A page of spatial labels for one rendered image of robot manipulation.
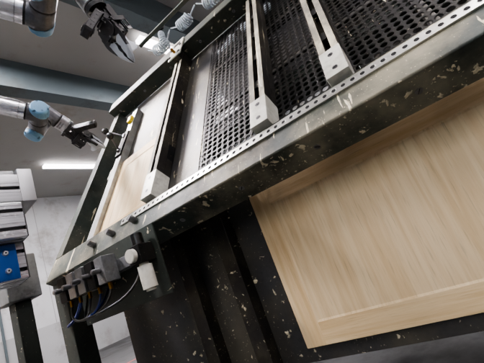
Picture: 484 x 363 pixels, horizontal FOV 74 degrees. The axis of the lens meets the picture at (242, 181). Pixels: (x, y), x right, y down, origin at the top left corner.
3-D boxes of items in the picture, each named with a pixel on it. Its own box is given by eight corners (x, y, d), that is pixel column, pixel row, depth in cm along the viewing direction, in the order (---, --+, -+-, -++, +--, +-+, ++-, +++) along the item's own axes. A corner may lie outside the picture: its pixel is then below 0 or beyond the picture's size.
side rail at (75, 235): (76, 268, 158) (55, 260, 151) (127, 127, 231) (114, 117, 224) (83, 264, 155) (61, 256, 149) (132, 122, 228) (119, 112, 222)
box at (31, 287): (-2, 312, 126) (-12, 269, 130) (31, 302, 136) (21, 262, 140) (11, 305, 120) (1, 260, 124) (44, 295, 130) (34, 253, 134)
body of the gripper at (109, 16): (134, 29, 108) (110, -2, 106) (116, 31, 101) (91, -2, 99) (123, 44, 112) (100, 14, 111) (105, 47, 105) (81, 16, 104)
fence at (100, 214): (93, 246, 142) (85, 243, 140) (137, 116, 206) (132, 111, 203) (99, 243, 140) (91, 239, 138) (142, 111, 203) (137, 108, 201)
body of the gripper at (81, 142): (83, 143, 173) (62, 130, 166) (93, 132, 172) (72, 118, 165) (81, 150, 167) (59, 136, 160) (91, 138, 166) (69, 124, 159)
